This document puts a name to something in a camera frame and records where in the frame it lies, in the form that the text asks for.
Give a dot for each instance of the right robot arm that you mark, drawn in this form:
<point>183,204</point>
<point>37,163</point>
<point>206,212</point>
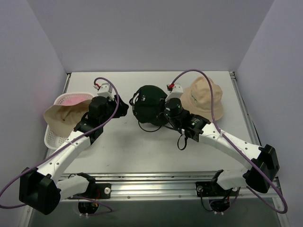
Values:
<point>260,164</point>

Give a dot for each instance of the white plastic basket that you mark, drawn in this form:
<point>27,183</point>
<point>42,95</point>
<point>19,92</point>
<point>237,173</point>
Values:
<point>52,141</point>

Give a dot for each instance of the aluminium front rail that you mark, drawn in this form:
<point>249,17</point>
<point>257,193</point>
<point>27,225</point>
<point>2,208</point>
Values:
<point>153,186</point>

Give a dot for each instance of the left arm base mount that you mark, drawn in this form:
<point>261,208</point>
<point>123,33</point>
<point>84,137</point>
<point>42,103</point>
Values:
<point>92,206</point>

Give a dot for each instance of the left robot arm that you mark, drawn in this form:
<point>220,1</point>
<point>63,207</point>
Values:
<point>41,187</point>

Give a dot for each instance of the pink cap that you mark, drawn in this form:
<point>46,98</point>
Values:
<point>62,118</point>

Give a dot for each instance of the black wire hat stand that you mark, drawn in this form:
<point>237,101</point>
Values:
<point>148,127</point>

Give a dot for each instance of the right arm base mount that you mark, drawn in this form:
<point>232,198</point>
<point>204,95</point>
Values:
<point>214,198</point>

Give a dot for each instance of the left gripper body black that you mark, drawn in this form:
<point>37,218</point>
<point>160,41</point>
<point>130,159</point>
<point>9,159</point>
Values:
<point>117,108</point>

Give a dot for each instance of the dark green cap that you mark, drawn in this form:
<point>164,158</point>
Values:
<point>144,103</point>

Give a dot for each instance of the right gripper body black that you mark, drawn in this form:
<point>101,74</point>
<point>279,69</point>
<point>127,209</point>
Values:
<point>162,109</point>

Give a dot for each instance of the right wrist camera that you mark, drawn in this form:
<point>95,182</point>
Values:
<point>175,91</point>

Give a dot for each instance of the beige bucket hat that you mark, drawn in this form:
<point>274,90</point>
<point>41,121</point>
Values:
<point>197,98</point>

